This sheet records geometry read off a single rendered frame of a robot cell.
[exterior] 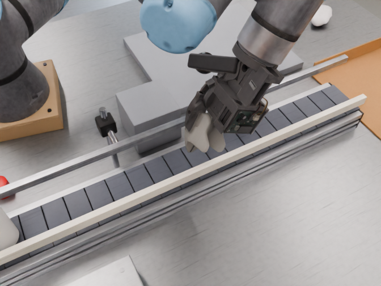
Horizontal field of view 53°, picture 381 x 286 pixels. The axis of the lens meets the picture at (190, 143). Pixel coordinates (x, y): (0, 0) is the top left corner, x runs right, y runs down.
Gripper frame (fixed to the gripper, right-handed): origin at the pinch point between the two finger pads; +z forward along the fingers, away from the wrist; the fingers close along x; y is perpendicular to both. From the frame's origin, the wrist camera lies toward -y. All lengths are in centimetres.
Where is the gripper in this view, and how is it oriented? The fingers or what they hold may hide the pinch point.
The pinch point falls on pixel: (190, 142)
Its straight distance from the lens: 67.8
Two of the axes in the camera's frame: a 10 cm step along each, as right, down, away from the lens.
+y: 4.7, 6.9, -5.6
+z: -4.4, 7.3, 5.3
